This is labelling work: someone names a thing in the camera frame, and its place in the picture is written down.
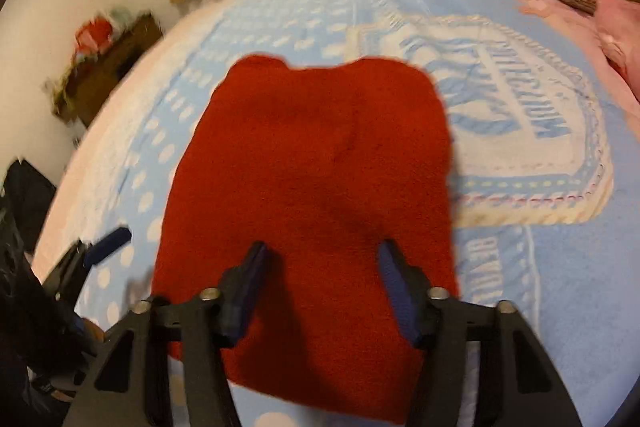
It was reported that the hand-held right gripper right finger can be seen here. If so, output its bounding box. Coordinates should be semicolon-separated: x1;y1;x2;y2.
377;240;584;427

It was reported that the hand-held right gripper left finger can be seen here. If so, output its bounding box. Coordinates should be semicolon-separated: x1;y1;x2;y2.
62;241;272;427

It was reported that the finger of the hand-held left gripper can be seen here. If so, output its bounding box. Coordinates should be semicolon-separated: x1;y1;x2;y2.
42;227;133;306

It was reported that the red knit garment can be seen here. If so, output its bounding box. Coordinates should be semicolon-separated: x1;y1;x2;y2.
152;54;461;426

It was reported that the black clothes pile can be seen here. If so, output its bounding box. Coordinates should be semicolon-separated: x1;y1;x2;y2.
2;159;57;254

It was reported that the brown wooden desk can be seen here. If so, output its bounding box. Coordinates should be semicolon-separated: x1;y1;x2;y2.
52;12;164;128

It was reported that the large red gift bag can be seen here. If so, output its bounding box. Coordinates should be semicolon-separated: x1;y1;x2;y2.
75;19;114;56

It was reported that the bed with dotted bedspread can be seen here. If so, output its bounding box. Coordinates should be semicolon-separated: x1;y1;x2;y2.
30;0;640;427

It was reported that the pink pillow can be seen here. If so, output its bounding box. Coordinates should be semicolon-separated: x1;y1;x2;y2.
595;0;640;104

